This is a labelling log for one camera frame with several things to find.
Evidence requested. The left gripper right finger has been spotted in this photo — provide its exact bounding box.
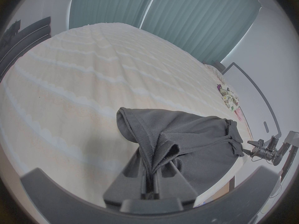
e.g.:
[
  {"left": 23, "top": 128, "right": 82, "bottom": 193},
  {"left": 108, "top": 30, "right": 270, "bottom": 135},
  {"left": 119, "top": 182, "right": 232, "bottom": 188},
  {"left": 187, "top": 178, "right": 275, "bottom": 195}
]
[{"left": 155, "top": 161, "right": 197, "bottom": 207}]

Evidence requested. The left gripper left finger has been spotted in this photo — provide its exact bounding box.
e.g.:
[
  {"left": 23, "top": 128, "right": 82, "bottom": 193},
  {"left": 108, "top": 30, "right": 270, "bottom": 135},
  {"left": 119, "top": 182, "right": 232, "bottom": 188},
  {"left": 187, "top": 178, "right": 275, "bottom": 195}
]
[{"left": 103, "top": 148, "right": 150, "bottom": 206}]

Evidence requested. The black T-shirt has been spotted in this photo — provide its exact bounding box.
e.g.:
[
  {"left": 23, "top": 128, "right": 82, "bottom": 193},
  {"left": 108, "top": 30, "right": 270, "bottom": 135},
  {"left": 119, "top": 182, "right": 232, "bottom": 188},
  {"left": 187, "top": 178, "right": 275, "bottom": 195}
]
[{"left": 116, "top": 107, "right": 244, "bottom": 192}]

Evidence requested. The bed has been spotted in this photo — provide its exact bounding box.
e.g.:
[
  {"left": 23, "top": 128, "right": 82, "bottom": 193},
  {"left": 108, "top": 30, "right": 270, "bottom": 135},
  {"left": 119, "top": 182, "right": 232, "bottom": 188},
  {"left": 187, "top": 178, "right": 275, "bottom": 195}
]
[{"left": 0, "top": 22, "right": 283, "bottom": 209}]

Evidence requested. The white printed pyjama garment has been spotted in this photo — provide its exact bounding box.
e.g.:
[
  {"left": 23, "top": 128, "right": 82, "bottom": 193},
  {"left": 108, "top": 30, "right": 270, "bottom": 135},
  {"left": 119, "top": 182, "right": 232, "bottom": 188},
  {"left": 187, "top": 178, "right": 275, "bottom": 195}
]
[{"left": 216, "top": 83, "right": 240, "bottom": 112}]

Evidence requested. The pale pink pillow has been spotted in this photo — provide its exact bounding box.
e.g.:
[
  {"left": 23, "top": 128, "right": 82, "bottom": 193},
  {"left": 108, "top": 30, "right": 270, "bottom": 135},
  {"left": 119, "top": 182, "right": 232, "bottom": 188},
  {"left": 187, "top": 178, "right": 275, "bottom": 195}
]
[{"left": 203, "top": 64, "right": 226, "bottom": 83}]

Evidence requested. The grey bedside table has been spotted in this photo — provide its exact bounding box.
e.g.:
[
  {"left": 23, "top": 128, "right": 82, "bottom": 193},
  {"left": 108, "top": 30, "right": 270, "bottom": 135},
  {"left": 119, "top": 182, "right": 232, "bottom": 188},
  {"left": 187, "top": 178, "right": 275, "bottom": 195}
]
[{"left": 203, "top": 61, "right": 225, "bottom": 72}]

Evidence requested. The blue-green curtain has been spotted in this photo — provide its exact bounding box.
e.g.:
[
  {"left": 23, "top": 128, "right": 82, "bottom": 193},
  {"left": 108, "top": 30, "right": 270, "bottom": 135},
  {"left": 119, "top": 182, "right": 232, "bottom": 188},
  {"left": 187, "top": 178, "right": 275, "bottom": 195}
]
[
  {"left": 69, "top": 0, "right": 161, "bottom": 30},
  {"left": 140, "top": 0, "right": 262, "bottom": 65}
]

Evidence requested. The black cable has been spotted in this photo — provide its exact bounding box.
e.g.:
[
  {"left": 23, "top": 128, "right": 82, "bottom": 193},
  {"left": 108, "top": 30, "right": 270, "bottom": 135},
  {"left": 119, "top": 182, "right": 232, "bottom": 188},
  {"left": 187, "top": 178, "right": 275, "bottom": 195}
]
[{"left": 251, "top": 156, "right": 274, "bottom": 165}]

